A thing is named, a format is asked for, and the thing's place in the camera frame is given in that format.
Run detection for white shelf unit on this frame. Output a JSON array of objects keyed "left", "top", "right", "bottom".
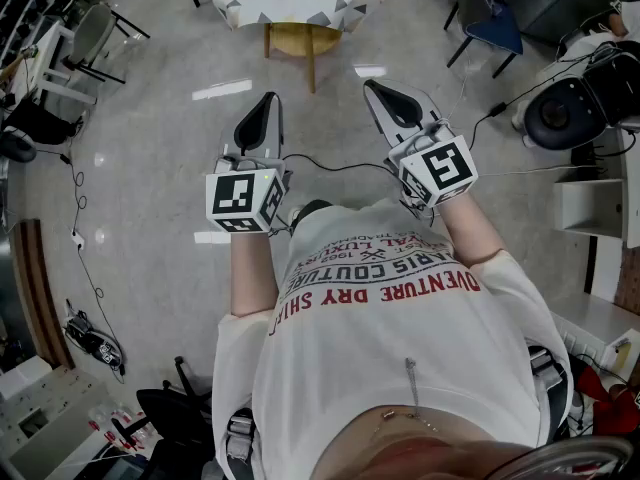
[{"left": 552, "top": 132, "right": 640, "bottom": 249}]

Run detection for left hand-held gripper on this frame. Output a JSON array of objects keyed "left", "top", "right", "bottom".
[{"left": 205, "top": 92, "right": 294, "bottom": 235}]

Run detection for black cabled device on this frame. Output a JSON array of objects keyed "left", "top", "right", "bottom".
[{"left": 63, "top": 300, "right": 124, "bottom": 369}]

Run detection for person's left forearm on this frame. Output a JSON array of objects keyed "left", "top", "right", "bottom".
[{"left": 228, "top": 225, "right": 280, "bottom": 319}]

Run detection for red cloth bag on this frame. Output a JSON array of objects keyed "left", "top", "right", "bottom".
[{"left": 574, "top": 365, "right": 640, "bottom": 437}]

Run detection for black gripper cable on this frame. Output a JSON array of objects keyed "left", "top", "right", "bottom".
[{"left": 269, "top": 153, "right": 401, "bottom": 239}]

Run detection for long black floor cable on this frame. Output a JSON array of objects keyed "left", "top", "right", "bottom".
[{"left": 58, "top": 151, "right": 126, "bottom": 385}]

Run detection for triangle patterned white tablecloth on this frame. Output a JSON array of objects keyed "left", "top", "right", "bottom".
[{"left": 210, "top": 0, "right": 394, "bottom": 32}]

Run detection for thin white cable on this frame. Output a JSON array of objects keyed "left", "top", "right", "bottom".
[{"left": 469, "top": 164, "right": 601, "bottom": 178}]

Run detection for dark blue chair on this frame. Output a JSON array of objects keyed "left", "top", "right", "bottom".
[{"left": 444, "top": 0, "right": 525, "bottom": 80}]

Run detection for rack of black devices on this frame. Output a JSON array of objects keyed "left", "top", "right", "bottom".
[{"left": 0, "top": 0, "right": 59, "bottom": 64}]

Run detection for person's black trousers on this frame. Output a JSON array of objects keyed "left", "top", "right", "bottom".
[{"left": 297, "top": 198, "right": 334, "bottom": 229}]

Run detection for black padded office chair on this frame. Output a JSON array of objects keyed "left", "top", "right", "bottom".
[{"left": 523, "top": 52, "right": 640, "bottom": 152}]

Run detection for person's white printed t-shirt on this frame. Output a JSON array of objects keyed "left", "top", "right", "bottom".
[{"left": 212, "top": 200, "right": 574, "bottom": 480}]

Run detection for black bag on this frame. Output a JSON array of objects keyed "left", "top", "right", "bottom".
[{"left": 2, "top": 97, "right": 84, "bottom": 164}]

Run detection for grey harness strap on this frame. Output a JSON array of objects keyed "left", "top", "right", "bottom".
[
  {"left": 527, "top": 345, "right": 574, "bottom": 444},
  {"left": 224, "top": 407, "right": 257, "bottom": 480}
]

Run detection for person's neck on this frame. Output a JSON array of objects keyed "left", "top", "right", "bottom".
[{"left": 319, "top": 405, "right": 531, "bottom": 480}]

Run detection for black swivel chair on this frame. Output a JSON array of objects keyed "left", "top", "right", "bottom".
[{"left": 112, "top": 355, "right": 216, "bottom": 480}]

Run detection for metal head mount band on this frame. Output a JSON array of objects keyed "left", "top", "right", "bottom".
[{"left": 479, "top": 435, "right": 636, "bottom": 480}]

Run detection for white storage cabinet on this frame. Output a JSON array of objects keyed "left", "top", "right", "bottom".
[{"left": 0, "top": 357, "right": 131, "bottom": 480}]

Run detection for person's right forearm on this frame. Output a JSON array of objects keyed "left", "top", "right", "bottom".
[{"left": 435, "top": 187, "right": 506, "bottom": 269}]

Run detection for white desk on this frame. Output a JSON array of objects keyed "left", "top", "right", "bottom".
[{"left": 7, "top": 20, "right": 99, "bottom": 107}]

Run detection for wooden table base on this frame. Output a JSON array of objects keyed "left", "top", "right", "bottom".
[{"left": 263, "top": 21, "right": 344, "bottom": 94}]

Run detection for brown wooden board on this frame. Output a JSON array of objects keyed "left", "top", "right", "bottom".
[{"left": 12, "top": 217, "right": 76, "bottom": 369}]

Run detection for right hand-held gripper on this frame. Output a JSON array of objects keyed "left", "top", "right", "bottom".
[{"left": 363, "top": 80, "right": 479, "bottom": 219}]

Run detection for silver chain necklace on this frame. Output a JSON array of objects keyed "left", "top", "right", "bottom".
[{"left": 369, "top": 357, "right": 441, "bottom": 434}]

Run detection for black power adapter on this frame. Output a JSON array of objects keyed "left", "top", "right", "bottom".
[{"left": 469, "top": 67, "right": 566, "bottom": 139}]

